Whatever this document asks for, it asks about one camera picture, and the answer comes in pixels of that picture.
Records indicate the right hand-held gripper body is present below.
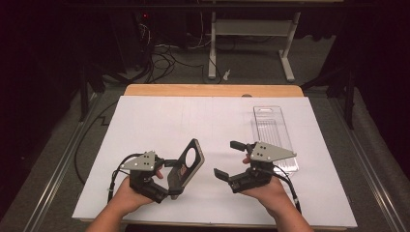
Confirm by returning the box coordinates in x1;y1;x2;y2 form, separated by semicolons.
226;141;298;194

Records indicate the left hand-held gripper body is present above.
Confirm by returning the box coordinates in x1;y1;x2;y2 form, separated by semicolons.
120;150;171;205

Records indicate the patterned phone case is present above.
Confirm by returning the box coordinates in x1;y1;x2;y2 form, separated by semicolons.
166;137;206;201

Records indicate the clear plastic packaging box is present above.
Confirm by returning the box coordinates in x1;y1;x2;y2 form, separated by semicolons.
250;104;300;177

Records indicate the person's left hand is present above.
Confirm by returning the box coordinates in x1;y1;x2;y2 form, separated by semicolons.
110;165;164;216

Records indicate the person's right hand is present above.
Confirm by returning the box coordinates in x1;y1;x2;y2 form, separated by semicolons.
239;154;300;220

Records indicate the white board sheet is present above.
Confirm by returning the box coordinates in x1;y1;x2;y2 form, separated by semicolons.
72;95;359;229

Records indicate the black metal stand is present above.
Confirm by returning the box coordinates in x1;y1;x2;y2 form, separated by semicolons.
301;62;358;131
76;61;108;123

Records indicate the black power strip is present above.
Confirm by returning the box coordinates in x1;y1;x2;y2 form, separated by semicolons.
136;11;155;72

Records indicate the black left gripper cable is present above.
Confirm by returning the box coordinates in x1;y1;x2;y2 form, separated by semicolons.
106;152;144;203

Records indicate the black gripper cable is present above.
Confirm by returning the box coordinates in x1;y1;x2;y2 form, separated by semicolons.
273;164;303;216
106;152;144;203

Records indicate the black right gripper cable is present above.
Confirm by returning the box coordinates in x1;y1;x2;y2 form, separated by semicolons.
273;164;303;216

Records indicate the long black floor cable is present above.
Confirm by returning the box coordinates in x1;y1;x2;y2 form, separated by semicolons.
73;100;120;186

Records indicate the aluminium floor rail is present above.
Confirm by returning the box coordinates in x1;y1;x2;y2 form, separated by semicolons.
328;96;410;232
22;92;104;232

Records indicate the tangle of floor cables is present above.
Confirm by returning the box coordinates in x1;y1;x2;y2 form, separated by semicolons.
129;18;224;85

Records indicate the white metal desk frame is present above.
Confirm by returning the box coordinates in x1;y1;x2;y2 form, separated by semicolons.
207;11;303;83

